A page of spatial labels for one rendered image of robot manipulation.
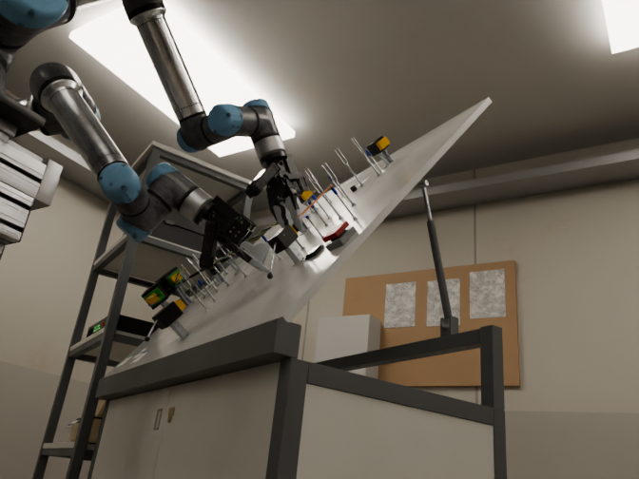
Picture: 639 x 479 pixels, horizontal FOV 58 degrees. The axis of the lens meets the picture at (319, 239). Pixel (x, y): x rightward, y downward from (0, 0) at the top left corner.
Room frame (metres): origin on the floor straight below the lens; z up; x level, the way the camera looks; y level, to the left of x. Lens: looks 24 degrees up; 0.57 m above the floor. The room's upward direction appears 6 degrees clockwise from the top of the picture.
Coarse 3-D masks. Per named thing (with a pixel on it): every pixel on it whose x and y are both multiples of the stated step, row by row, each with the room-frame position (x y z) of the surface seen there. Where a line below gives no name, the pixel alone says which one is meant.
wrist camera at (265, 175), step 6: (264, 168) 1.28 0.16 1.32; (270, 168) 1.26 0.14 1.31; (276, 168) 1.27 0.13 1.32; (258, 174) 1.29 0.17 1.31; (264, 174) 1.25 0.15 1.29; (270, 174) 1.26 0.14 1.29; (258, 180) 1.24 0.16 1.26; (264, 180) 1.25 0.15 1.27; (246, 186) 1.25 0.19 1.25; (252, 186) 1.23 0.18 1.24; (258, 186) 1.24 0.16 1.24; (246, 192) 1.25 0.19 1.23; (252, 192) 1.25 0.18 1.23; (258, 192) 1.24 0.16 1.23
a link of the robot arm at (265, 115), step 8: (248, 104) 1.22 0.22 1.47; (256, 104) 1.22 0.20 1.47; (264, 104) 1.23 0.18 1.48; (264, 112) 1.23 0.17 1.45; (272, 112) 1.25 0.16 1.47; (264, 120) 1.22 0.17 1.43; (272, 120) 1.24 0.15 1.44; (264, 128) 1.24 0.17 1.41; (272, 128) 1.24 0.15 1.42; (256, 136) 1.25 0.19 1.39; (264, 136) 1.24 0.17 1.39
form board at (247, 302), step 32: (448, 128) 1.39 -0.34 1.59; (416, 160) 1.34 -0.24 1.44; (352, 192) 1.63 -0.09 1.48; (384, 192) 1.30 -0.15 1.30; (320, 224) 1.55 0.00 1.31; (352, 224) 1.25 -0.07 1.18; (288, 256) 1.50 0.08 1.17; (320, 256) 1.22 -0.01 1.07; (224, 288) 1.81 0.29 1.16; (256, 288) 1.44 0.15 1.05; (288, 288) 1.19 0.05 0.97; (192, 320) 1.72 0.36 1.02; (224, 320) 1.38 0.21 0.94; (256, 320) 1.16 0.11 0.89; (288, 320) 1.05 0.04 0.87; (160, 352) 1.65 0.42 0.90
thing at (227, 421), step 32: (192, 384) 1.44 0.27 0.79; (224, 384) 1.28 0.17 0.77; (256, 384) 1.16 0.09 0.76; (192, 416) 1.41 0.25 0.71; (224, 416) 1.26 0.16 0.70; (256, 416) 1.15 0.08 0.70; (160, 448) 1.55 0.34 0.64; (192, 448) 1.38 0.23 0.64; (224, 448) 1.24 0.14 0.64; (256, 448) 1.13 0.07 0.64
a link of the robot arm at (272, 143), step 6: (264, 138) 1.24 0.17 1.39; (270, 138) 1.24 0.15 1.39; (276, 138) 1.25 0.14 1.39; (258, 144) 1.26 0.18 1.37; (264, 144) 1.25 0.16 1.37; (270, 144) 1.25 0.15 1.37; (276, 144) 1.25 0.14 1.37; (282, 144) 1.26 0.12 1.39; (258, 150) 1.26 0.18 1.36; (264, 150) 1.25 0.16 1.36; (270, 150) 1.25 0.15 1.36; (276, 150) 1.25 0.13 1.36; (282, 150) 1.27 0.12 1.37; (258, 156) 1.28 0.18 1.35
